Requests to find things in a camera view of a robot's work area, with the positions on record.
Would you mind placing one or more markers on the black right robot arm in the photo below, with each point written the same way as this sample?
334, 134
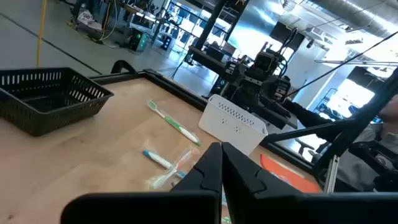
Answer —
273, 116

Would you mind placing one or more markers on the orange toothbrush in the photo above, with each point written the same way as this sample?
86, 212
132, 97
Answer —
185, 157

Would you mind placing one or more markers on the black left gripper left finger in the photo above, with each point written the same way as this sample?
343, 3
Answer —
186, 205

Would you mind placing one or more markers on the blue toothbrush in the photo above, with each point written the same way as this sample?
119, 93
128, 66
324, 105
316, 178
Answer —
157, 158

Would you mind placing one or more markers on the white perforated plastic basket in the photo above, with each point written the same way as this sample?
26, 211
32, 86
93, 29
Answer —
230, 127

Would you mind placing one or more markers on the black slotted plastic basket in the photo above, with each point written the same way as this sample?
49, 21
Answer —
46, 119

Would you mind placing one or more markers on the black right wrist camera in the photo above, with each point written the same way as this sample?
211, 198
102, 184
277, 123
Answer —
264, 62

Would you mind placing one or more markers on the silver aluminium bracket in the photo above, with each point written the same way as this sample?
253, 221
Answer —
331, 174

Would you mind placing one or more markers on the orange flat plastic lid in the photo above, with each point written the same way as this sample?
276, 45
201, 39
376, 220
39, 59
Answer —
289, 177

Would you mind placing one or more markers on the black computer tower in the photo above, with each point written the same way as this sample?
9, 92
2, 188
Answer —
138, 40

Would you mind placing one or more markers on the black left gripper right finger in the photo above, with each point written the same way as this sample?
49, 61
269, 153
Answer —
264, 205

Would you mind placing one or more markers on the green toothbrush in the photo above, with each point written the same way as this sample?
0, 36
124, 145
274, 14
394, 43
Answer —
174, 123

